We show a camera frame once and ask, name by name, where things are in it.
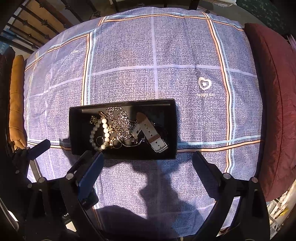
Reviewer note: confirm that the tan strap wristwatch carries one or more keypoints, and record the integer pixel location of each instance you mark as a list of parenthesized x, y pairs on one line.
[(150, 133)]

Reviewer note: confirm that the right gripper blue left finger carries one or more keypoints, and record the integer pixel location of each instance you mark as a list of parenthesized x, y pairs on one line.
[(90, 175)]

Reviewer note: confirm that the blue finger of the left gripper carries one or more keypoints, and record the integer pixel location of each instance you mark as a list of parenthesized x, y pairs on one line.
[(82, 165), (38, 149)]

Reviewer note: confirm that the black metal bed headboard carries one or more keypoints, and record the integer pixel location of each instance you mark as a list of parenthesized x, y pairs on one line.
[(28, 25)]

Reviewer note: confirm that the black quilted pillow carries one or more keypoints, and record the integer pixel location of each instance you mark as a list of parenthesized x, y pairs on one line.
[(6, 65)]

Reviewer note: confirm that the mustard brown pillow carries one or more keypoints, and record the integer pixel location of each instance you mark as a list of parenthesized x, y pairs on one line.
[(17, 133)]

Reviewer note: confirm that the black jewelry box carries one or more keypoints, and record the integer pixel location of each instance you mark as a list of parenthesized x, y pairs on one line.
[(120, 118)]

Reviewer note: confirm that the dark red pillow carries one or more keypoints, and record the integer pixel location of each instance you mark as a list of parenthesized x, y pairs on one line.
[(275, 63)]

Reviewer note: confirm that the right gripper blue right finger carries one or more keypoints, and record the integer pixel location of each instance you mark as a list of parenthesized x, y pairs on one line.
[(209, 175)]

